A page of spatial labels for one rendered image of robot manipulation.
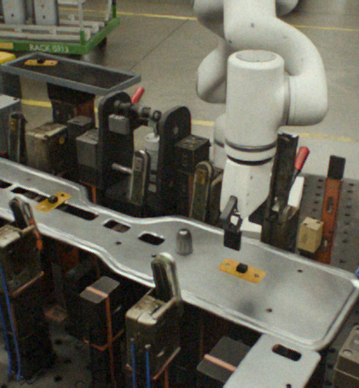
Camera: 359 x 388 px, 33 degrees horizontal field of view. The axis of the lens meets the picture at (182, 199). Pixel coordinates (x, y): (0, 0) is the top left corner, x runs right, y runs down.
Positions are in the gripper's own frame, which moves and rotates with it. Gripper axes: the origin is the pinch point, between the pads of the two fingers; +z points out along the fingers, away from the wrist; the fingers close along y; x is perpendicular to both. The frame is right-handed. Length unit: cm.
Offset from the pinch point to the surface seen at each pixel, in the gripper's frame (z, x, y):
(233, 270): 8.5, -1.2, 1.1
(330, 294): 8.7, 16.1, -2.1
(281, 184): -2.5, 0.2, -14.6
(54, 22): 79, -340, -308
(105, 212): 9.0, -34.2, -2.4
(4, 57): -6, -93, -33
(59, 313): 39, -46, 3
